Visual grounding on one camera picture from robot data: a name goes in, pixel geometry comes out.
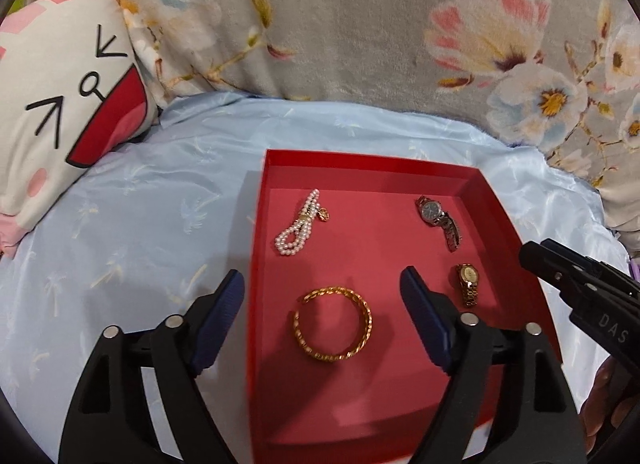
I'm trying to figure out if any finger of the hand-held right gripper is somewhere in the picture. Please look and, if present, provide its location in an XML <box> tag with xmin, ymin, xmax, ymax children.
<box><xmin>518</xmin><ymin>238</ymin><xmax>601</xmax><ymax>295</ymax></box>

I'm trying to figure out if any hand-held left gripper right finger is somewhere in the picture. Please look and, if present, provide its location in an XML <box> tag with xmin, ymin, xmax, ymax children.
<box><xmin>399</xmin><ymin>266</ymin><xmax>587</xmax><ymax>464</ymax></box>

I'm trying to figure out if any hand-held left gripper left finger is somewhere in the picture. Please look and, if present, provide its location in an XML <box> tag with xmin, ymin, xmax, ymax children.
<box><xmin>58</xmin><ymin>269</ymin><xmax>246</xmax><ymax>464</ymax></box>

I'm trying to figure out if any red tray box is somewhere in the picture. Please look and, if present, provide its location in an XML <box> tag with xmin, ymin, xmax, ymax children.
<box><xmin>247</xmin><ymin>149</ymin><xmax>565</xmax><ymax>464</ymax></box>

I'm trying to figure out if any gold chain bracelet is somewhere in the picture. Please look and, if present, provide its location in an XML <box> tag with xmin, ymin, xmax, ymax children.
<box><xmin>293</xmin><ymin>286</ymin><xmax>373</xmax><ymax>365</ymax></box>

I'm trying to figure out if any person's right hand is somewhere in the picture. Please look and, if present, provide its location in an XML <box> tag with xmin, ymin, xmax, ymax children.
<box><xmin>579</xmin><ymin>356</ymin><xmax>640</xmax><ymax>462</ymax></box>

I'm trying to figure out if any gold wristwatch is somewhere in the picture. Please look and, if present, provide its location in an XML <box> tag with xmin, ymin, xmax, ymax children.
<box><xmin>454</xmin><ymin>263</ymin><xmax>481</xmax><ymax>307</ymax></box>

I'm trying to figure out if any silver wristwatch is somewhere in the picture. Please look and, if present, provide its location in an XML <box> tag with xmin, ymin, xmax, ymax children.
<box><xmin>415</xmin><ymin>196</ymin><xmax>463</xmax><ymax>251</ymax></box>

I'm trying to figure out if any light blue satin sheet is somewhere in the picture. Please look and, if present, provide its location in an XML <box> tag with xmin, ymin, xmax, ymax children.
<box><xmin>0</xmin><ymin>91</ymin><xmax>632</xmax><ymax>464</ymax></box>

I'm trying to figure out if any cartoon face pillow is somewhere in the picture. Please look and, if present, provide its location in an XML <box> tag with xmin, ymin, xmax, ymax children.
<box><xmin>0</xmin><ymin>0</ymin><xmax>160</xmax><ymax>259</ymax></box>

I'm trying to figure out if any floral grey blanket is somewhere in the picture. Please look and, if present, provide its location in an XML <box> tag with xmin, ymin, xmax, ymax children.
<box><xmin>111</xmin><ymin>0</ymin><xmax>640</xmax><ymax>232</ymax></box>

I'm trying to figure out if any white pearl bracelet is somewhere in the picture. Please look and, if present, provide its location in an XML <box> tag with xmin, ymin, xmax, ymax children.
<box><xmin>274</xmin><ymin>189</ymin><xmax>331</xmax><ymax>257</ymax></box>

